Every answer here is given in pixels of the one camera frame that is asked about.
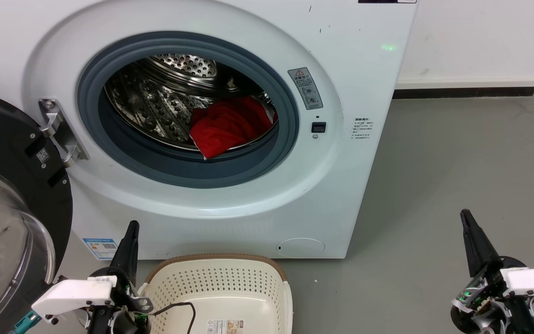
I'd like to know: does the metal door hinge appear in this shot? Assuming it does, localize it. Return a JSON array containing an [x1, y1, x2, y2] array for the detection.
[[38, 97, 90, 168]]

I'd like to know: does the white front-load washing machine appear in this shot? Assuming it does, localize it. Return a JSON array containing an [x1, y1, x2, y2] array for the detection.
[[0, 0, 418, 260]]

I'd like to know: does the small printed text label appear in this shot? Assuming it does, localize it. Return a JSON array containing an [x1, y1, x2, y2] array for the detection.
[[353, 117, 375, 141]]

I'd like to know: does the printed product package label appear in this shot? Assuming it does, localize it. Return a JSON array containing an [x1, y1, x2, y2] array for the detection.
[[206, 319, 244, 334]]

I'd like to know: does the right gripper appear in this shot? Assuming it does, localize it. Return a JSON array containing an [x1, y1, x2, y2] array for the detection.
[[450, 209, 534, 334]]

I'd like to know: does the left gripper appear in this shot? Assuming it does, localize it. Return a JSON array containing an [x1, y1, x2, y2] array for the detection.
[[86, 220, 153, 334]]

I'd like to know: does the black washer door with glass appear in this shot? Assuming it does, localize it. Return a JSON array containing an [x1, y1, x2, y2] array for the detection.
[[0, 89, 74, 334]]

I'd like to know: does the grey rubber door gasket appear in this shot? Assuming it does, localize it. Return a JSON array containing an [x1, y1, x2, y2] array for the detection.
[[77, 31, 300, 188]]

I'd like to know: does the stainless steel washing machine drum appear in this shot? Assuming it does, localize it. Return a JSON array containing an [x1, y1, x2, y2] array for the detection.
[[105, 53, 279, 151]]

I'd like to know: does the white and black baseboard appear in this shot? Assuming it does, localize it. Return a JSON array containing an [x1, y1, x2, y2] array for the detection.
[[392, 76, 534, 100]]

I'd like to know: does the red cloth garment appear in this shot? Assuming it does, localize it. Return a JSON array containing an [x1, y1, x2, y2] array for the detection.
[[189, 96, 278, 160]]

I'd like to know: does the cream perforated laundry basket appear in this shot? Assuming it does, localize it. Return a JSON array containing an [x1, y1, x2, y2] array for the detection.
[[138, 253, 293, 334]]

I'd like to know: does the blue energy label sticker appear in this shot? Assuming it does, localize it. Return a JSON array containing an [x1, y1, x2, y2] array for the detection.
[[83, 238, 118, 260]]

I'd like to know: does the round drain filter cover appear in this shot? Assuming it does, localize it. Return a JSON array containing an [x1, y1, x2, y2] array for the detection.
[[276, 238, 326, 258]]

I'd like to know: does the grey warning sticker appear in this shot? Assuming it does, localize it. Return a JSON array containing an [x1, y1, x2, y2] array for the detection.
[[288, 67, 324, 110]]

